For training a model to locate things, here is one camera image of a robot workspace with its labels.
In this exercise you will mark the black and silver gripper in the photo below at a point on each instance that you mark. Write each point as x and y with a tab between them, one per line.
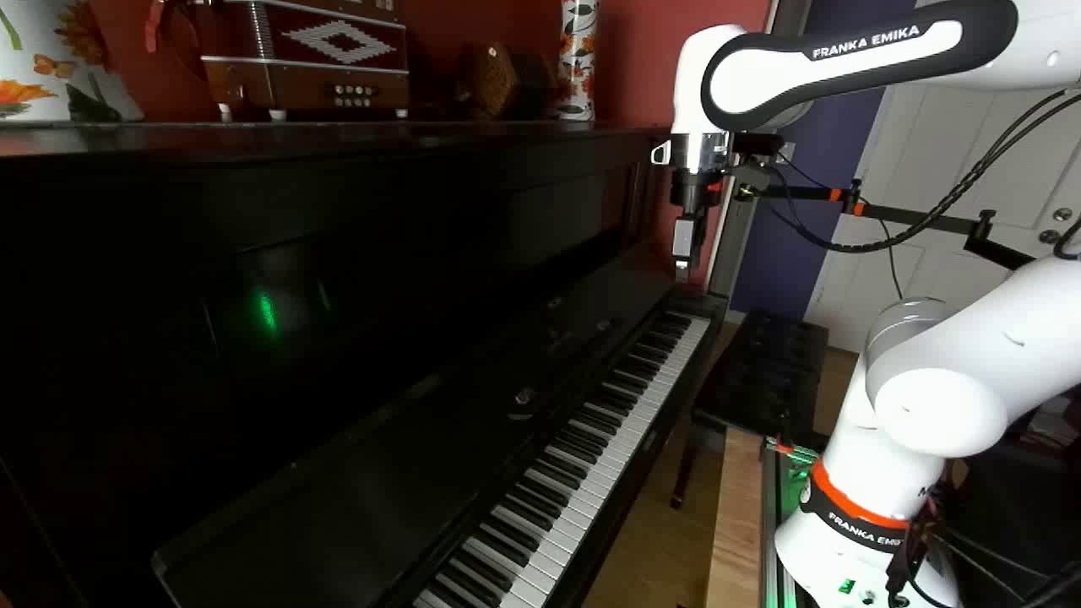
699	181

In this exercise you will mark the black piano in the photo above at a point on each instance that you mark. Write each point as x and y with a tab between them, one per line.
340	339

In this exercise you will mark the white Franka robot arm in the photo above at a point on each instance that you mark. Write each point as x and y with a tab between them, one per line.
958	373

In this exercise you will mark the black piano bench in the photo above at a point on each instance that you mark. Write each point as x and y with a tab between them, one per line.
763	375

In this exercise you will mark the black rod with orange clamp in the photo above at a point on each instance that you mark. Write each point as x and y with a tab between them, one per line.
810	194

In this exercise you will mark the white floral vase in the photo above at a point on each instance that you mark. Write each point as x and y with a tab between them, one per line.
576	54

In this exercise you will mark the white panelled door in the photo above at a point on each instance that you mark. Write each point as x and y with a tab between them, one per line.
898	140

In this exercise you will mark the brown ceramic vase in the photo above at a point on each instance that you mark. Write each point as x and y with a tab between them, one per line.
493	83

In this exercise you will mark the light wooden plank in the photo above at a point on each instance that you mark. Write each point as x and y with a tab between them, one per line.
736	518

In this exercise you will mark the metal robot cart with green light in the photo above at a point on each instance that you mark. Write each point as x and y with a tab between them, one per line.
789	518

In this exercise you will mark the wooden box with diamond inlay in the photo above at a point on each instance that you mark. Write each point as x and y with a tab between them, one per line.
304	54

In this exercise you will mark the flower painting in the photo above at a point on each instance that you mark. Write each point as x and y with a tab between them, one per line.
44	54

